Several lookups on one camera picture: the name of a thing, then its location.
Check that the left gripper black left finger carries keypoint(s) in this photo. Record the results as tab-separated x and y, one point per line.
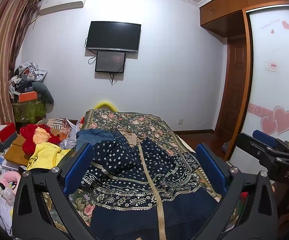
31	218

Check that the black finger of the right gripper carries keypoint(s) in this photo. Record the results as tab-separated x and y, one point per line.
264	138

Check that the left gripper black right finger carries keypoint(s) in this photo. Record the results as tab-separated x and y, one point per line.
247	209

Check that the navy patterned hooded garment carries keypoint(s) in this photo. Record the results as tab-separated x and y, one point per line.
125	202

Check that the white sliding door with hearts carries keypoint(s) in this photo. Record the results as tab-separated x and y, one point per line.
268	109

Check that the yellow garment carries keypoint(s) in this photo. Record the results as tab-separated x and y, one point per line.
46	156

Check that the brown cardboard box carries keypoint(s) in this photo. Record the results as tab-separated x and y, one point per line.
20	150

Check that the red plush toy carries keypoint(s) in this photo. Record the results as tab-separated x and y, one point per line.
36	134

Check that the grey white patterned cloth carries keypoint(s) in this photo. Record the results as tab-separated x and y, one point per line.
71	140

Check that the red and white box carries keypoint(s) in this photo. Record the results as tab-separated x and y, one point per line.
6	131

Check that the folded blue denim jeans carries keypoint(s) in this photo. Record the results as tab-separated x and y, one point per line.
98	138

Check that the green patterned storage bag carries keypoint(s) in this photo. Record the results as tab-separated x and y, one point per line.
29	111

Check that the green floral bedspread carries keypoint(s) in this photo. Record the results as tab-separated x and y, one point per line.
136	127

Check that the orange box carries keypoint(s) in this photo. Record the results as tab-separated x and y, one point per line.
28	96

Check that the pile of clutter with boxes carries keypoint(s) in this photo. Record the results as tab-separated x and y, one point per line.
29	77

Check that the white air conditioner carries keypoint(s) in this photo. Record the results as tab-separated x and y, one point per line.
52	6

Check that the white wall socket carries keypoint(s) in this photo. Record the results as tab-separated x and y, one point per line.
180	121

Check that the small black wall monitor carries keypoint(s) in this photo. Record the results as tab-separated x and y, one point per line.
110	62

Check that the black wall television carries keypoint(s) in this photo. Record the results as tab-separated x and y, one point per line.
117	36

